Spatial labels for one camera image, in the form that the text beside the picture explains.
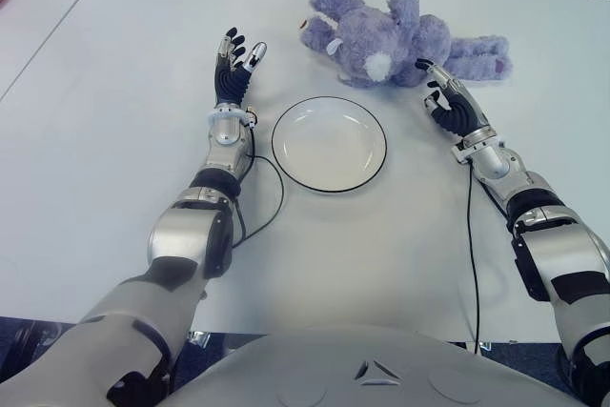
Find robot left hand black silver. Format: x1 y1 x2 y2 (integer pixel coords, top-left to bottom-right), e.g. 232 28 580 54
212 27 269 111

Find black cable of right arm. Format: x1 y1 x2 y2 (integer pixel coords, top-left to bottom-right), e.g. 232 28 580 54
465 161 481 356

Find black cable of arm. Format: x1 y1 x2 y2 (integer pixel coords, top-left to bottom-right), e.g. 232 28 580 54
231 153 286 251
465 161 481 356

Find white plate with black rim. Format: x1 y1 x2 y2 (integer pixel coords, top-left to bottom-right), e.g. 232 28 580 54
271 95 388 193

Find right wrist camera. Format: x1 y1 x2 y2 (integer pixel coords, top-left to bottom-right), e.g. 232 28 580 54
451 139 473 165

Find robot right hand black silver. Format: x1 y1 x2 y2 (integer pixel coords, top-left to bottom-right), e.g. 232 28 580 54
415 57 492 144

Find grey robot torso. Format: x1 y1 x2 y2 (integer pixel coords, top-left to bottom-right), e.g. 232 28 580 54
159 328 585 407

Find purple plush doll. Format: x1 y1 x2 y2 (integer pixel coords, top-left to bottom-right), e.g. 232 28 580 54
298 0 515 90

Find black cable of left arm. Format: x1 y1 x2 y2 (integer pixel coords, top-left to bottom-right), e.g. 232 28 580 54
231 153 286 251

